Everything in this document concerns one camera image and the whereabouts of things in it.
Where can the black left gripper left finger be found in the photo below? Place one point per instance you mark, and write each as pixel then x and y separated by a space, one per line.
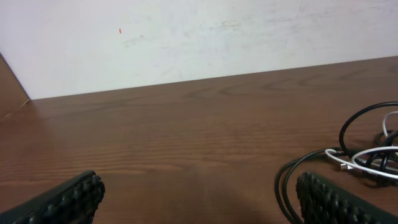
pixel 74 201

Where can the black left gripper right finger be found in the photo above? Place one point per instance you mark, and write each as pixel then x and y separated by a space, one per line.
pixel 323 202

